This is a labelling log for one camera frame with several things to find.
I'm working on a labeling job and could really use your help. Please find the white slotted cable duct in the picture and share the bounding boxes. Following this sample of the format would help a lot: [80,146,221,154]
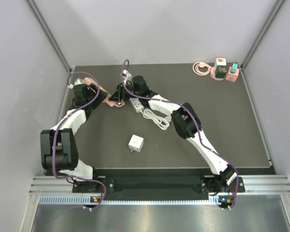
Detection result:
[38,195,235,205]

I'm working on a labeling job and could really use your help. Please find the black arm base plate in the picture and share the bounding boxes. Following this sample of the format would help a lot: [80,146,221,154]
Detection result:
[72,175,246,194]

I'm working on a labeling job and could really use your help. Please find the pink cube socket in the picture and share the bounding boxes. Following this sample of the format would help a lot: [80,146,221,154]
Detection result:
[225,67,240,82]

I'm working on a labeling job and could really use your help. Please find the white power strip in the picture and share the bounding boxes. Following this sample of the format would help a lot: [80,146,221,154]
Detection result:
[129,98,144,113]

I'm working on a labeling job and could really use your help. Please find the purple cable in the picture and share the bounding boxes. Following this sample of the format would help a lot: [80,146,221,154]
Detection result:
[52,71,107,212]
[120,59,239,210]

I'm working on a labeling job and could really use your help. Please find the white cube adapter with picture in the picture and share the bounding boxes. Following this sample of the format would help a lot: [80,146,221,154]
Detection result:
[214,58,227,70]

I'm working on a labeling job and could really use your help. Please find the pink power strip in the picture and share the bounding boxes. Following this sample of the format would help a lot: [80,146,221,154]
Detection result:
[84,77,125,107]

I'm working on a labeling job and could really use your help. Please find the aluminium frame rail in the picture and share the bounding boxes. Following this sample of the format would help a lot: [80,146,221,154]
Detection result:
[29,174,290,195]

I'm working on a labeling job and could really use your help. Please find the white coiled power cord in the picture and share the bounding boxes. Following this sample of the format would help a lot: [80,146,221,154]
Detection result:
[142,108,172,131]

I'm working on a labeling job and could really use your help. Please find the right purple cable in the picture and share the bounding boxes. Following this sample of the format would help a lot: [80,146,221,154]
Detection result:
[120,59,239,210]

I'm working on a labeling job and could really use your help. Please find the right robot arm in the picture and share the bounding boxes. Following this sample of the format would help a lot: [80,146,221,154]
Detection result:
[110,70,239,192]

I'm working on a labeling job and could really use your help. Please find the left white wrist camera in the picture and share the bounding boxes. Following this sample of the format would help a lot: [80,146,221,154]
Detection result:
[67,78,84,89]

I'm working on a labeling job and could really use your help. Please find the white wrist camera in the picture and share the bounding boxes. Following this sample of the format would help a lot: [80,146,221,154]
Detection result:
[67,78,84,89]
[122,70,132,84]

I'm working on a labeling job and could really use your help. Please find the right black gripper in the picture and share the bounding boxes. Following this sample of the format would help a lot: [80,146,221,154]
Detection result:
[109,83,141,104]

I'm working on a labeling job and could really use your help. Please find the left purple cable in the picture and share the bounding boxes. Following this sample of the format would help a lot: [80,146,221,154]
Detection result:
[52,71,107,212]

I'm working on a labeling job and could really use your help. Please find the green cube adapter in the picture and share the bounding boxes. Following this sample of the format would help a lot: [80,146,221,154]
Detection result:
[215,66,227,78]

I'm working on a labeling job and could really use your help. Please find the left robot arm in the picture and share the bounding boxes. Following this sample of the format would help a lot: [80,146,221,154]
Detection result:
[40,84,108,192]

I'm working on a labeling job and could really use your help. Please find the teal charger plug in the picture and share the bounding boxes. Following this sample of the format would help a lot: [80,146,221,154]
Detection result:
[230,63,238,73]

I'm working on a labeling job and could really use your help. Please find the pink round socket base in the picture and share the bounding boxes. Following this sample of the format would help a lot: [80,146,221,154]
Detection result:
[210,67,225,81]

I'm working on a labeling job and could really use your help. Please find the white cube adapter plug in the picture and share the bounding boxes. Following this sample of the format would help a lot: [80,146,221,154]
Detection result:
[128,135,144,152]

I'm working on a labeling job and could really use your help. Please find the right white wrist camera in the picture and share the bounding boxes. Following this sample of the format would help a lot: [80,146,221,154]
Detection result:
[122,70,132,84]

